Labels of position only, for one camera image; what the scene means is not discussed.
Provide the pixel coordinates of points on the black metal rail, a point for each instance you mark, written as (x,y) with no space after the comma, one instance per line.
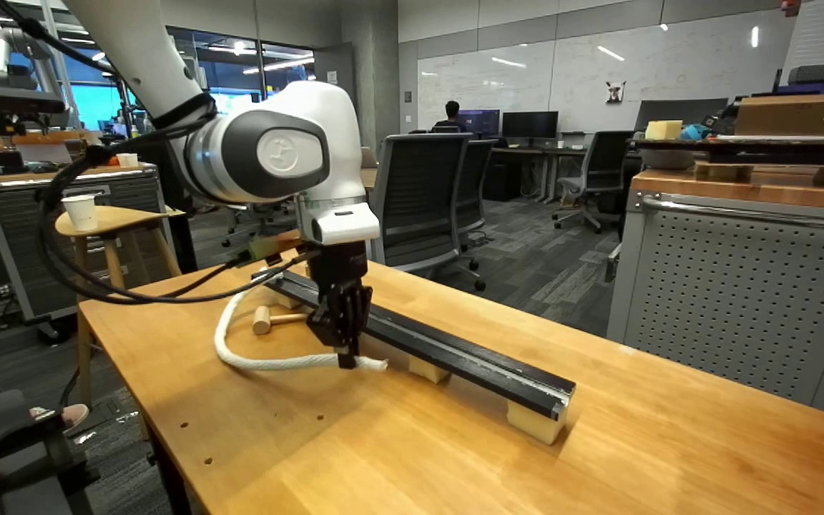
(511,379)

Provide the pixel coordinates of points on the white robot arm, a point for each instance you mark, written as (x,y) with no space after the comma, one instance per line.
(302,143)

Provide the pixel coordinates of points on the computer monitor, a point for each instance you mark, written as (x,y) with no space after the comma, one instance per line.
(531,123)

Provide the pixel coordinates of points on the grey perforated cabinet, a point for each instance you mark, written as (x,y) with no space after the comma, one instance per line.
(730,286)

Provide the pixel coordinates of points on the seated person in background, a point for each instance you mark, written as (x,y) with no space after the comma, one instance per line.
(449,119)

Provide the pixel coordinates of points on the white paper cup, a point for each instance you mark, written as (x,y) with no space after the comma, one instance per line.
(80,210)

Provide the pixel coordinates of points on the small round wooden stool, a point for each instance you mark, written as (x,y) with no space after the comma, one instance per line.
(113,223)

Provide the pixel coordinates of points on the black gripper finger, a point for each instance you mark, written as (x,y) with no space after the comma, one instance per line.
(348,326)
(363,300)

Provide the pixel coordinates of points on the black office chair far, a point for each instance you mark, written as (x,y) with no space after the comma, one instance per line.
(597,190)

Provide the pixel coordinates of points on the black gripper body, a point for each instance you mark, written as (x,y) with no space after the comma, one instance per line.
(333,267)

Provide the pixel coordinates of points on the grey mesh office chair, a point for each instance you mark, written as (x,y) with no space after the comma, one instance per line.
(415,194)

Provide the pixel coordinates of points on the wooden block under rail end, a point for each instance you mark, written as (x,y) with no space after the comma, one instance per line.
(535,423)

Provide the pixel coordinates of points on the small wooden mallet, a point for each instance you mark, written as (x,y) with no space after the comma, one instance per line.
(265,317)

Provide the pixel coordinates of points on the wooden block under rail middle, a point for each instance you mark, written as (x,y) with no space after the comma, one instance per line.
(426,370)

